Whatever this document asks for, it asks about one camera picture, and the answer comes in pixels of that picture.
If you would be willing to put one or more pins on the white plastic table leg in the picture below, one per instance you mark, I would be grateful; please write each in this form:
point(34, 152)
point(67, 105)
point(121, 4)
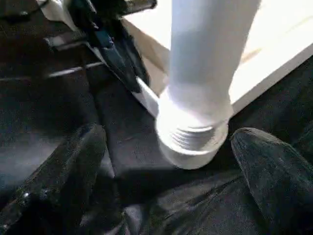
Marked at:
point(205, 58)

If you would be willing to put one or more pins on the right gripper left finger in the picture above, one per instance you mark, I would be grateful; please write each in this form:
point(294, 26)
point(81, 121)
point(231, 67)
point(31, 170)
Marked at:
point(54, 191)

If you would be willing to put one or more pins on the black work mat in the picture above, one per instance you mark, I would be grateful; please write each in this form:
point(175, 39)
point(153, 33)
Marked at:
point(44, 107)

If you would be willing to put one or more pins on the white plastic table top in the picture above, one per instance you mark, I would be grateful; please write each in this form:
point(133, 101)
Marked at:
point(274, 44)

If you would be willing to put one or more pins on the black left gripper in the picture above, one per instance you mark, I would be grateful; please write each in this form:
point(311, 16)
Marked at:
point(98, 12)

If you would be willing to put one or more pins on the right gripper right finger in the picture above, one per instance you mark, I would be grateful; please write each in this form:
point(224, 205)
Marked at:
point(283, 186)

